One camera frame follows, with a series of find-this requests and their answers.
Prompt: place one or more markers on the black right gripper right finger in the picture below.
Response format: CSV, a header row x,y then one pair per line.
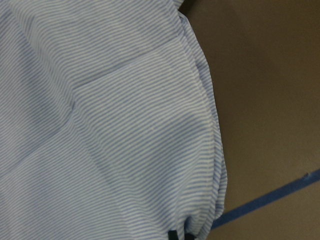
x,y
189,236

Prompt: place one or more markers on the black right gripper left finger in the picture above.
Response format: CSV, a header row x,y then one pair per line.
x,y
172,235

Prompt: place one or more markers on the light blue striped shirt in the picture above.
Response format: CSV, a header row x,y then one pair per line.
x,y
108,123

